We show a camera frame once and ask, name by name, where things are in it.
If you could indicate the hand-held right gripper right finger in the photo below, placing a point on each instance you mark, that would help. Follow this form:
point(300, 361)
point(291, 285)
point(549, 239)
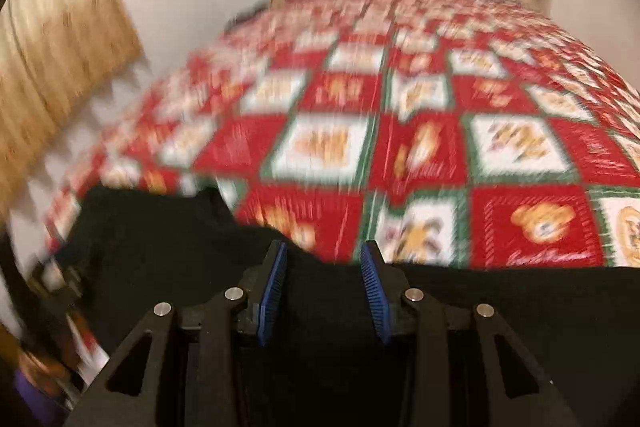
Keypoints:
point(377, 297)

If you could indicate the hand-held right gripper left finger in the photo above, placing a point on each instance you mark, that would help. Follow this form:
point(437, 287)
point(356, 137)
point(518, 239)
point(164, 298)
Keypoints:
point(267, 302)

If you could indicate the black pants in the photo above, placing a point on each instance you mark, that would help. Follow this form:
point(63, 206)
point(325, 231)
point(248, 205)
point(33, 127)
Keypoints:
point(150, 247)

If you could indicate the bed with bear quilt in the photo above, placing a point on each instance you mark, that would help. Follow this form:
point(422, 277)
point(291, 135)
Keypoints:
point(330, 142)

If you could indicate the blurred colourful clutter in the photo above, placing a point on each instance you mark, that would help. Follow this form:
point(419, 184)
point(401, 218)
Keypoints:
point(45, 372)

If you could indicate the dark patterned cloth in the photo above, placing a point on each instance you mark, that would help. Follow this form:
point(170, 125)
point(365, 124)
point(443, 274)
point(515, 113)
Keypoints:
point(247, 14)

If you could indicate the beige floral curtain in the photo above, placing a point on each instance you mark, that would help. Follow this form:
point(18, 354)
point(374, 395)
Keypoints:
point(55, 57)

